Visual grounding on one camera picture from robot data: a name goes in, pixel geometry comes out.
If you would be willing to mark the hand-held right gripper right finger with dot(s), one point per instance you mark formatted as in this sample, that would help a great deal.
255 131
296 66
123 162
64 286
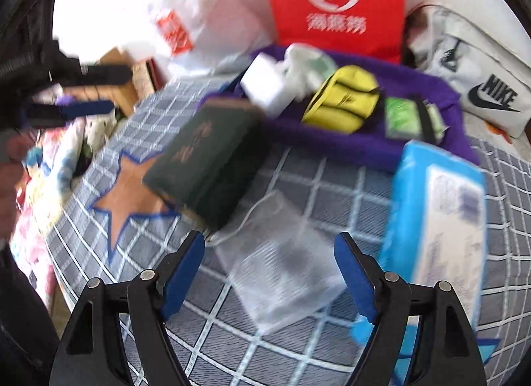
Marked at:
356 282

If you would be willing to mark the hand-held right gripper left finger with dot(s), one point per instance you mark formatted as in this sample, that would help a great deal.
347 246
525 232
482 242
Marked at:
182 278

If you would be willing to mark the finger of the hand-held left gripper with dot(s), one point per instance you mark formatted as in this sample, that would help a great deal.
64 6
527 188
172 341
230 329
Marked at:
83 108
103 74

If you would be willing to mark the clear plastic bag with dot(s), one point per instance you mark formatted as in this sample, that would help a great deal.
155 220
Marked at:
282 278

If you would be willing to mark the blue tissue pack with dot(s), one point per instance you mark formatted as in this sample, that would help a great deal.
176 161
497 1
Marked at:
435 211

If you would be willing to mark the dark green book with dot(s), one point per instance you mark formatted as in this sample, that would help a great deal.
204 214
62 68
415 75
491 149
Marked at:
199 161

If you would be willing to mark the purple fabric bin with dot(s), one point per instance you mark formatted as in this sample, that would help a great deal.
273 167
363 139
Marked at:
332 143

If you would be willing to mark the white foam block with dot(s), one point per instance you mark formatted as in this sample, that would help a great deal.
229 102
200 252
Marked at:
265 87

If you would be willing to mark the green tissue pack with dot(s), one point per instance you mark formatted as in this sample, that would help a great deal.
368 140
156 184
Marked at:
398 119

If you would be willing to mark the yellow zip pouch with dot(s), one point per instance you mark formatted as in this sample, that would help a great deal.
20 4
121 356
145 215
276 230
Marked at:
340 99

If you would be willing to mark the person's left hand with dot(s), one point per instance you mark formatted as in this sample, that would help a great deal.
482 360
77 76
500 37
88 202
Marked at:
10 186

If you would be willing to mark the brown cardboard box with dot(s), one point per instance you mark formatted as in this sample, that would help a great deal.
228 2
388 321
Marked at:
120 91

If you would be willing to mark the small patterned box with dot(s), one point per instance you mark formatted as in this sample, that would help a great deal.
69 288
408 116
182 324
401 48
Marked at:
145 74

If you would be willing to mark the floral cloth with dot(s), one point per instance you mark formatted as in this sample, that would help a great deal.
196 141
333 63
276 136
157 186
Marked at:
54 170

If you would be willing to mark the grey checkered bed sheet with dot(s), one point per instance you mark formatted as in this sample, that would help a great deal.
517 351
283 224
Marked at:
311 199

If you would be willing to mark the white plastic shopping bag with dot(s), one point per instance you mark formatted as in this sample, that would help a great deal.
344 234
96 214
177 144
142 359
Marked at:
207 4

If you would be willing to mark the person's dark clothing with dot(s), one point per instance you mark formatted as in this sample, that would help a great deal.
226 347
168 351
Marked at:
20 328

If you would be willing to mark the grey sports bag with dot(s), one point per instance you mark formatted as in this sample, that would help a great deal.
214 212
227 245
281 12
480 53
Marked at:
468 49

